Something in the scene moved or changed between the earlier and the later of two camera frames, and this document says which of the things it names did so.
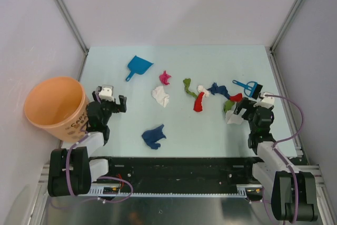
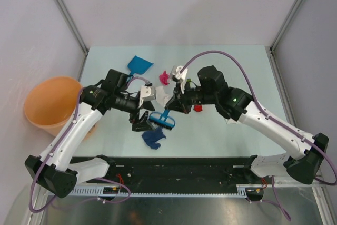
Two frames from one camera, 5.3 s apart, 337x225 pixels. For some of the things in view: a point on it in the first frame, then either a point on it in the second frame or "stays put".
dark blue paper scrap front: [151, 136] stays put
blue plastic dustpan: [138, 65] stays put
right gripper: [246, 104] -> [179, 101]
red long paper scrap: [198, 106] stays put
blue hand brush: [251, 89] -> [164, 120]
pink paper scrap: [164, 77] stays put
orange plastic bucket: [58, 106] stays put
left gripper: [116, 107] -> [142, 124]
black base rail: [179, 172] stays put
